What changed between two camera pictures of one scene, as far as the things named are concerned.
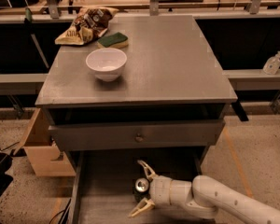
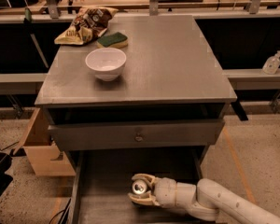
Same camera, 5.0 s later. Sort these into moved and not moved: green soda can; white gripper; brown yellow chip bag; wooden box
Moved: white gripper
Not moved: wooden box; brown yellow chip bag; green soda can
